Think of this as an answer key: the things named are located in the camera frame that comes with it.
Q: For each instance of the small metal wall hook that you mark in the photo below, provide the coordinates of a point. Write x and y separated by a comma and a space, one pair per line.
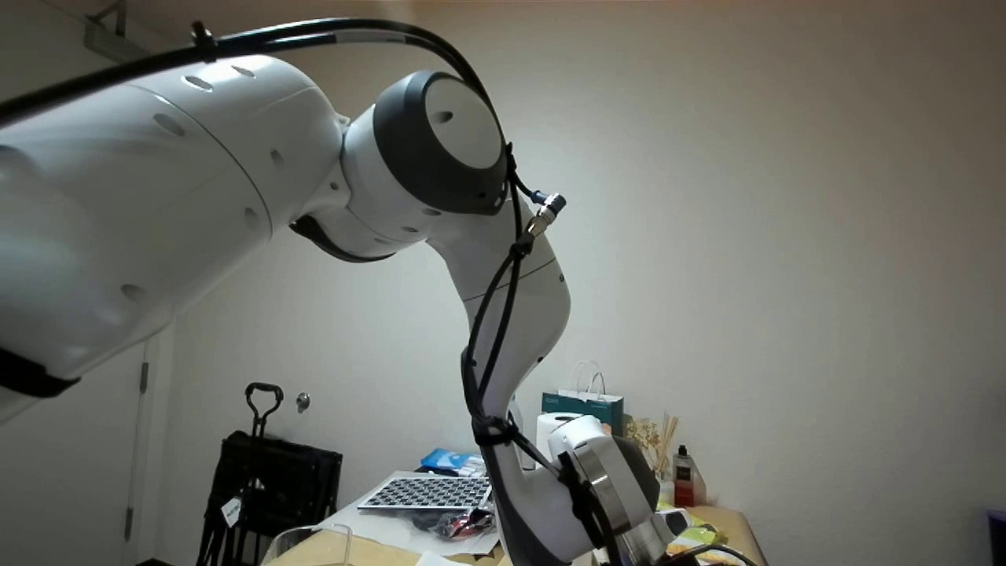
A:
303, 400

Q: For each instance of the jar of wooden sticks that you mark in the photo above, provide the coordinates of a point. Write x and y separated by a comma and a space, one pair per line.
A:
655, 450

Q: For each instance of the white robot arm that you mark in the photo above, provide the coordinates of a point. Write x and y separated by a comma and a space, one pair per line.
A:
157, 189

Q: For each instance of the yellow green snack packets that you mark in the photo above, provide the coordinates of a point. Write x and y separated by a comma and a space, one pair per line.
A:
696, 535

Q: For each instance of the black red tool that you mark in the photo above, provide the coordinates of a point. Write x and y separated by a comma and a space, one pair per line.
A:
443, 522

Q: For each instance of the dark blue furniture piece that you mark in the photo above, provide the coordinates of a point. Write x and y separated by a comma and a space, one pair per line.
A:
998, 539

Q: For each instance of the blue tissue pack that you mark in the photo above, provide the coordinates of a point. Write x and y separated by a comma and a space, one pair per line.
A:
451, 460

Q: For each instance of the grey keyboard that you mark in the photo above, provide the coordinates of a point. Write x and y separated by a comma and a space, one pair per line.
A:
428, 492

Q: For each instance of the large white flat board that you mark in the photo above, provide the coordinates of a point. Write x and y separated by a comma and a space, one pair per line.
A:
398, 535

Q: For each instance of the green paper gift bag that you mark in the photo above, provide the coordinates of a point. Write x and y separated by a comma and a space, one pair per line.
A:
587, 403

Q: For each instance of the dark red-capped sauce bottle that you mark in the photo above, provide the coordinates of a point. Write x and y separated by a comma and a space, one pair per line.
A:
685, 481

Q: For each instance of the grey ceiling bracket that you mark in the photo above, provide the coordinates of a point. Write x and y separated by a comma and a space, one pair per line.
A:
109, 34

